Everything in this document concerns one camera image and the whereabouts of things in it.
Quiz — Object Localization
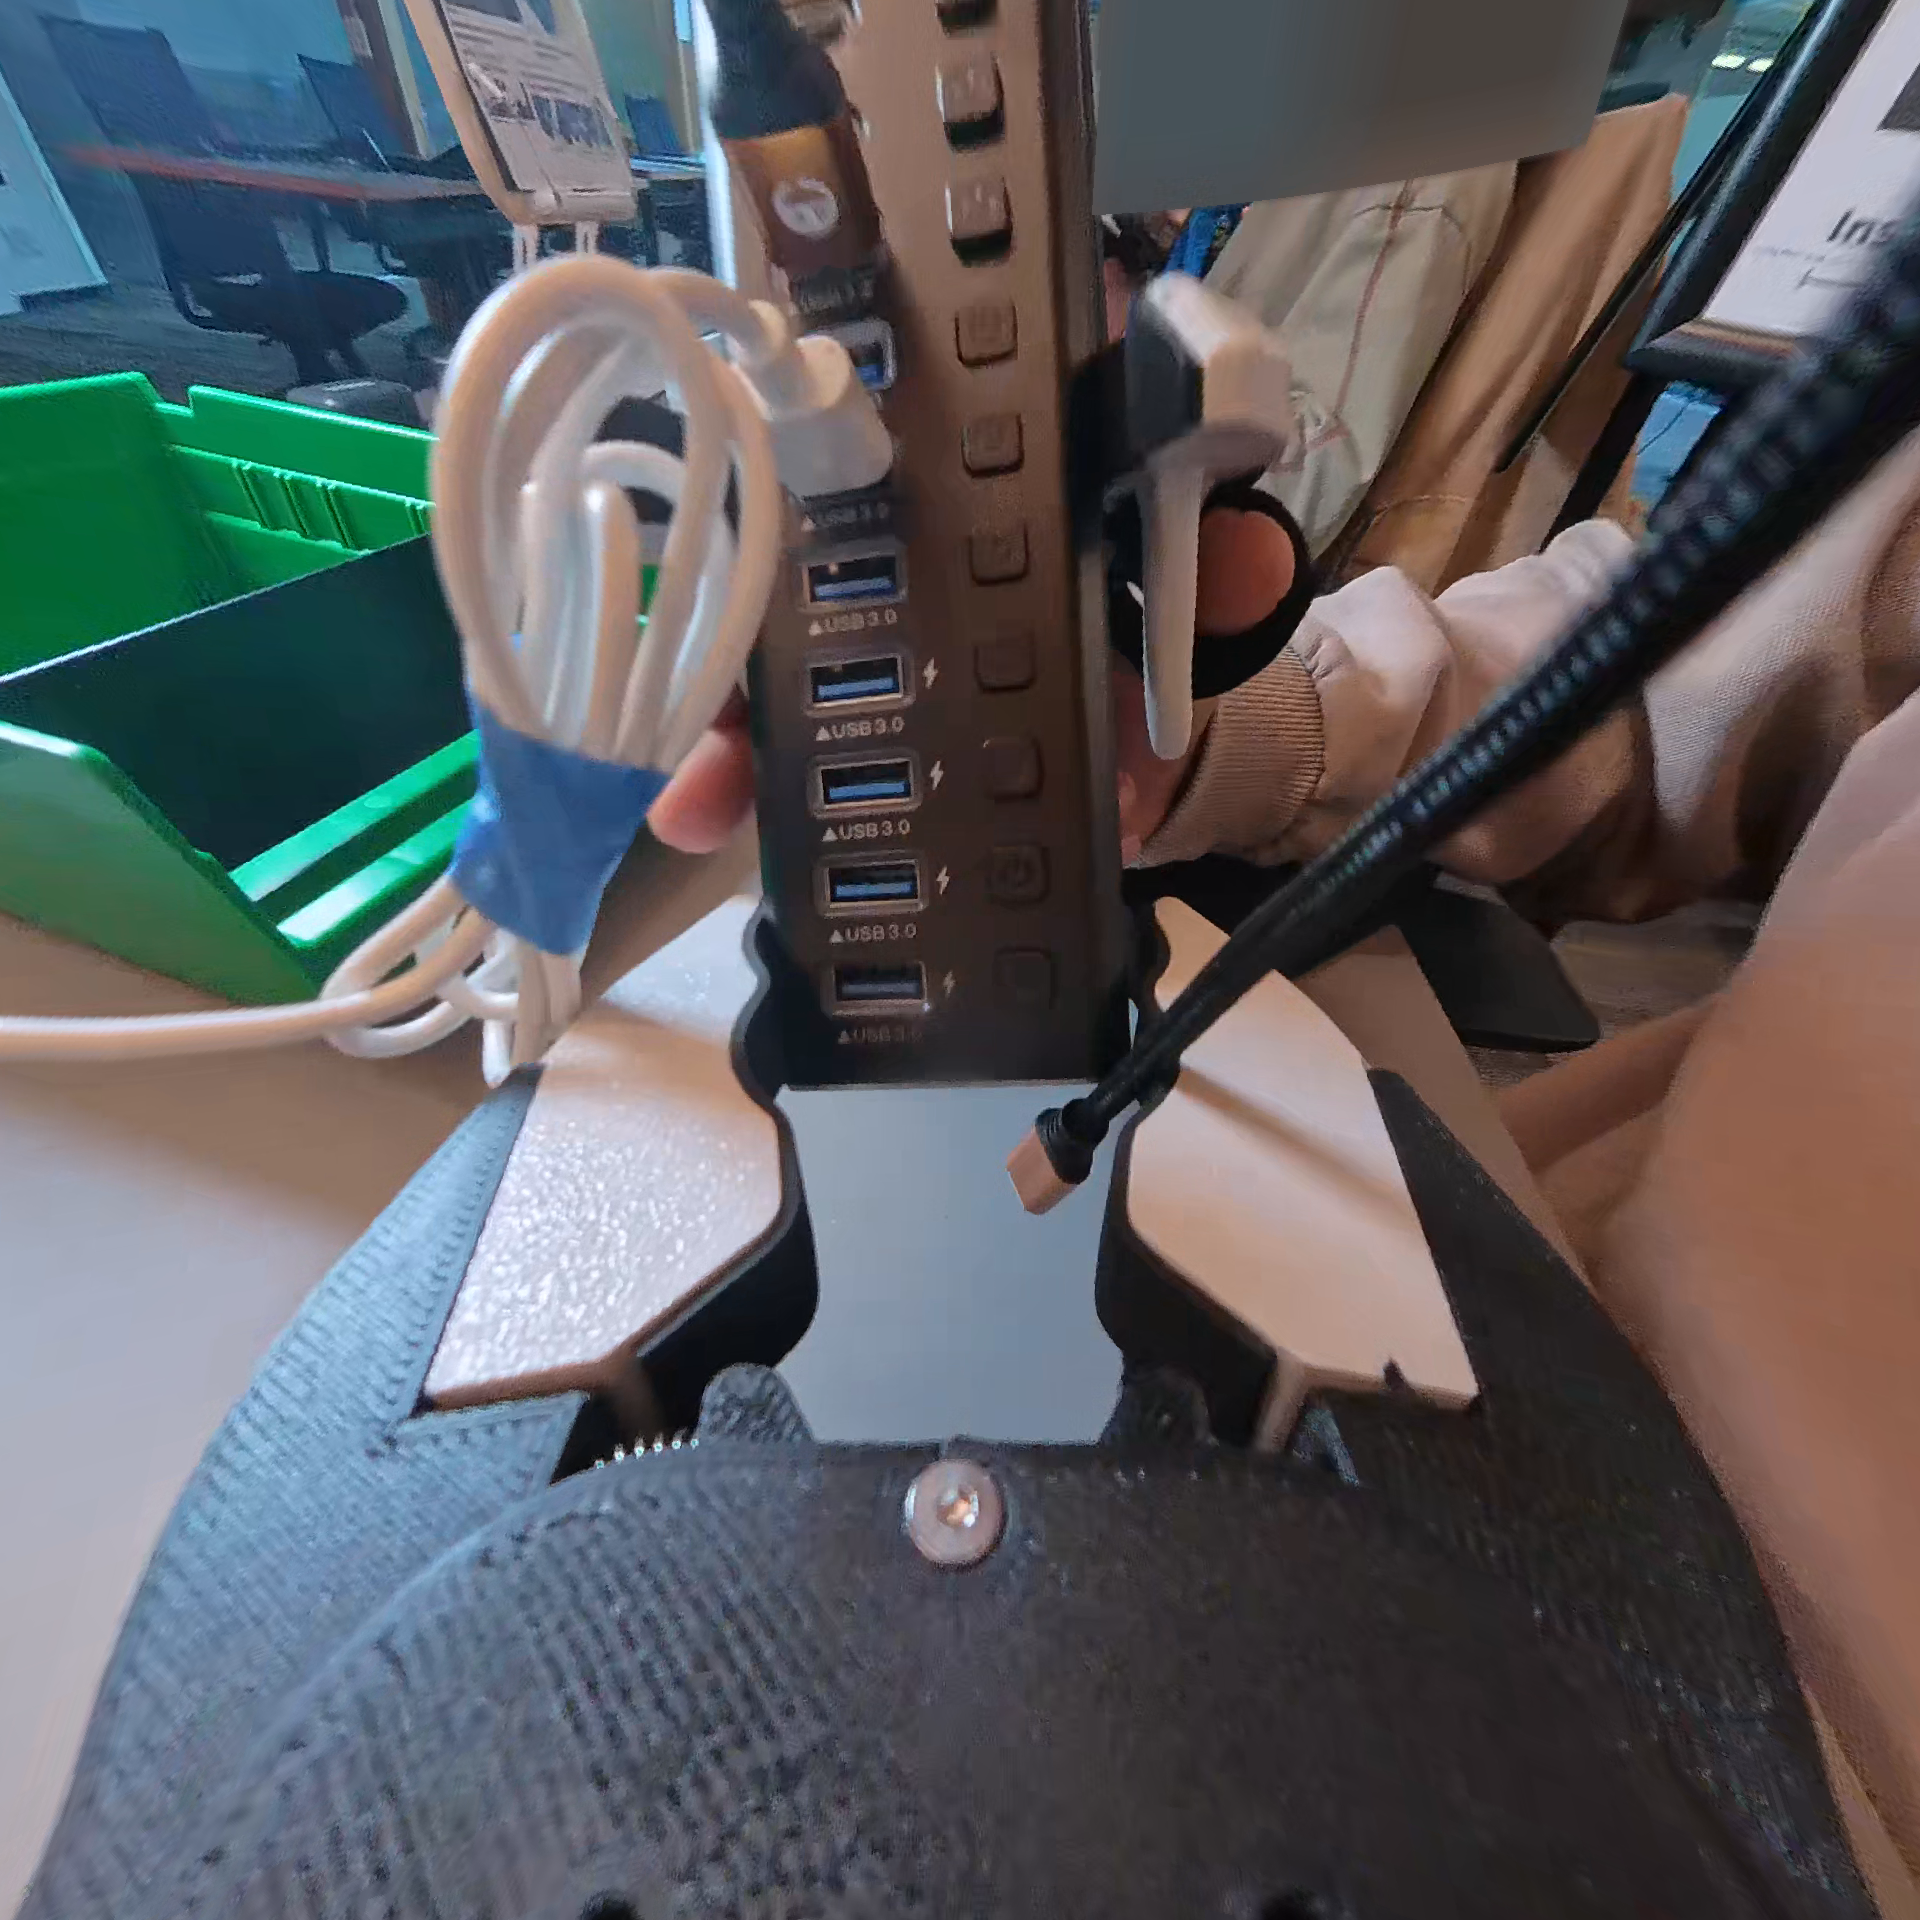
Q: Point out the white usb cable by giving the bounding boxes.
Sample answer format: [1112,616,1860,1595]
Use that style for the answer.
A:
[0,252,903,1088]

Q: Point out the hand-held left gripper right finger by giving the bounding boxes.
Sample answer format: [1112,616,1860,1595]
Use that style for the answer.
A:
[1095,896,1479,1453]

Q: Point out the black office chair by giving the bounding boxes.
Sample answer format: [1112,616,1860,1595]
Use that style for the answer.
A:
[141,181,408,384]

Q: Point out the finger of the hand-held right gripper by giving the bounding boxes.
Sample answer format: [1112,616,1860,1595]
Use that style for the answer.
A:
[592,397,752,549]
[1121,275,1305,470]

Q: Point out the framed marker sign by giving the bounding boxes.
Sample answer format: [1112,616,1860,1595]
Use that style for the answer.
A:
[1559,0,1920,513]

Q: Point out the wooden background document stand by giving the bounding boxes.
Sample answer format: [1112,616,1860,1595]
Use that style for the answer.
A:
[402,0,645,265]

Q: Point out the black bin divider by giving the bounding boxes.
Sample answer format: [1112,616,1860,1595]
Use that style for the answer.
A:
[0,533,482,874]

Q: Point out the black multi-port usb hub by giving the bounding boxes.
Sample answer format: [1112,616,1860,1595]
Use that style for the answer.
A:
[728,0,1136,1088]

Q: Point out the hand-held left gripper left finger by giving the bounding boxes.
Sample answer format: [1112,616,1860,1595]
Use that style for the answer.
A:
[422,896,824,1478]

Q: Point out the person's beige sweatshirt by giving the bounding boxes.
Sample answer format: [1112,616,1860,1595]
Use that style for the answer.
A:
[1500,434,1920,1920]

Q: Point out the black wrist rest pad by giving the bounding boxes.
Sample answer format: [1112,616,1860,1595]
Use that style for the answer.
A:
[1394,878,1605,1052]

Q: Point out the person's right hand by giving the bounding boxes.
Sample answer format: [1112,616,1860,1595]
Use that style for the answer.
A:
[648,508,1298,860]

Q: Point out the person's right forearm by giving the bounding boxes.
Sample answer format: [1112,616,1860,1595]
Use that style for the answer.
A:
[1132,516,1920,923]

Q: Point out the green plastic storage bin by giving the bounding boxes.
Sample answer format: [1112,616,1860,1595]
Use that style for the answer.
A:
[0,372,496,1010]

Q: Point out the black cable orange plugs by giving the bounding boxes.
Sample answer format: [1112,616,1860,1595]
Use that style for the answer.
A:
[693,0,1920,1216]

